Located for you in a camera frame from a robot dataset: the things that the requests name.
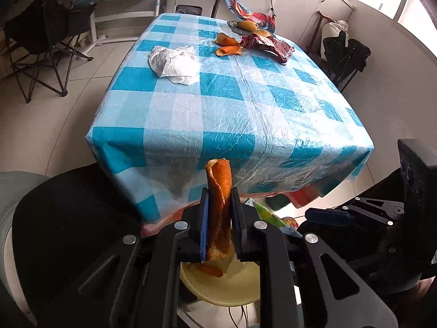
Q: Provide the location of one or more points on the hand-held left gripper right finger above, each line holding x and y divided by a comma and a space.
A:
236, 217

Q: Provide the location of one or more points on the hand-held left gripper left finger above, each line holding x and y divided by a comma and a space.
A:
204, 227

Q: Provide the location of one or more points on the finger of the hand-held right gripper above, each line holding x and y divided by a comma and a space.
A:
327, 216

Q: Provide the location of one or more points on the large curled orange peel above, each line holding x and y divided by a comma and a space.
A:
220, 211

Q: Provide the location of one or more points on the green white packet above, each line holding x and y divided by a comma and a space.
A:
269, 217

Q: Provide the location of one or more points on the yellow plastic bin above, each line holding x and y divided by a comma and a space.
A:
222, 290

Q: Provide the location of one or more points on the orange peel strip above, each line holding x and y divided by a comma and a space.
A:
211, 270

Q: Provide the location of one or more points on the blue white checkered tablecloth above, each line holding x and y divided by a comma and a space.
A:
239, 109

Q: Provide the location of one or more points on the person's left leg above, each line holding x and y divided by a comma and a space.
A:
68, 205

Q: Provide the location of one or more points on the black folding camp chair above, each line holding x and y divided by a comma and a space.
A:
348, 54

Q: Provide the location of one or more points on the white crumpled plastic sheet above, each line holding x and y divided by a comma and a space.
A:
174, 63

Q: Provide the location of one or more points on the red snack packet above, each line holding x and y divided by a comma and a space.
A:
278, 49

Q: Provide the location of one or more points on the white stuffed bag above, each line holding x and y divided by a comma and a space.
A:
336, 29

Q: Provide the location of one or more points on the wooden chair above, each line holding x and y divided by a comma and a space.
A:
315, 30

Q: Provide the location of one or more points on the yellow mango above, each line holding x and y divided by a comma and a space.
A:
247, 26

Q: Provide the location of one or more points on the grey upholstered chair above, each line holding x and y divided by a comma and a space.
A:
6, 211

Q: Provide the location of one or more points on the white cabinet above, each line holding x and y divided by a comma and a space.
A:
300, 6

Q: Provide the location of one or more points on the colourful printed cloth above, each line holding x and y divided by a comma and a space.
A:
235, 3

